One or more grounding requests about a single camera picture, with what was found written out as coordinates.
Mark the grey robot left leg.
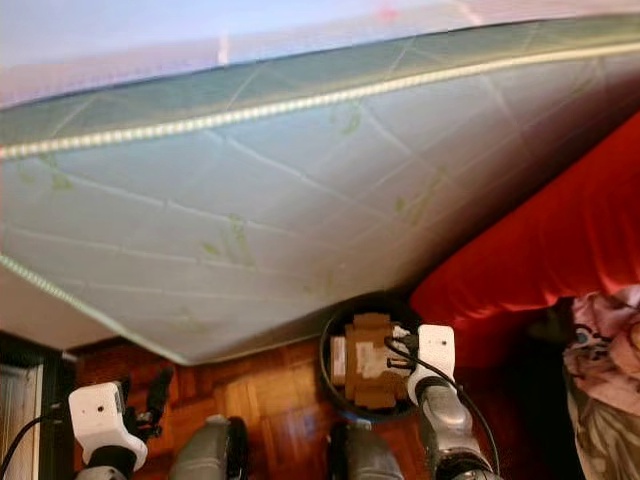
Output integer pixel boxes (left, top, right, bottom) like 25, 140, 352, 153
168, 415, 251, 480

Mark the grey robot leg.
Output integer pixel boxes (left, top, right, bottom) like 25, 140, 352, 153
325, 420, 406, 480
168, 415, 251, 480

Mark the black round bin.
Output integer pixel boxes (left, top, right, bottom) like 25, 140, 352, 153
320, 295, 436, 421

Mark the grey robot right leg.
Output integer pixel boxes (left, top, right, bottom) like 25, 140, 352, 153
325, 420, 406, 480

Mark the pale pink patterned sheet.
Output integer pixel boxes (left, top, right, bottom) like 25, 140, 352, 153
0, 0, 640, 109

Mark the red fabric covered mattress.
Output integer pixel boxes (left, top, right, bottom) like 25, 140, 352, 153
410, 110, 640, 371

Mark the pink cartoon print blanket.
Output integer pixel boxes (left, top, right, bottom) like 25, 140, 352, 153
565, 285, 640, 386

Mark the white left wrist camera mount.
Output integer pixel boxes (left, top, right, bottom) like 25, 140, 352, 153
68, 380, 151, 471

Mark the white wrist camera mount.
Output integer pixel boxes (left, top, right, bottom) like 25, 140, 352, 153
405, 323, 458, 406
68, 380, 151, 471

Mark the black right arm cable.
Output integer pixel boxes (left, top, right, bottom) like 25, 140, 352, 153
382, 335, 503, 476

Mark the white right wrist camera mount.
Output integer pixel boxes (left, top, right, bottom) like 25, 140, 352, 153
405, 323, 458, 406

